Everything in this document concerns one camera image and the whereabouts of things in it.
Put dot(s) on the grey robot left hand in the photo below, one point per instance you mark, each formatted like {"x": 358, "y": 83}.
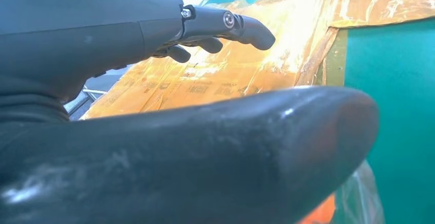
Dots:
{"x": 170, "y": 161}

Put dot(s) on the yellow taped cardboard mat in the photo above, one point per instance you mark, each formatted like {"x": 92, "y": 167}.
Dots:
{"x": 255, "y": 63}

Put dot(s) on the grey metal table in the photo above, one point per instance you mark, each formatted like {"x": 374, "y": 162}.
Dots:
{"x": 91, "y": 91}

